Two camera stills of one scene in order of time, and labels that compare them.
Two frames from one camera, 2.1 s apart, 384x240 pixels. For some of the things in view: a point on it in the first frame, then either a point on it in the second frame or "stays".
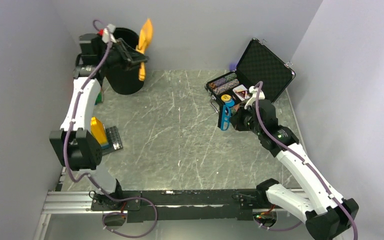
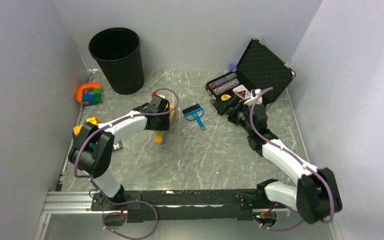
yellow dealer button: (226, 97) stays
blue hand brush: (226, 117) to (194, 112)
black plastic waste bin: (125, 80) stays
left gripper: (126, 52) to (163, 126)
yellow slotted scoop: (145, 40) to (158, 136)
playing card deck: (241, 91) stays
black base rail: (186, 205) stays
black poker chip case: (261, 66) stays
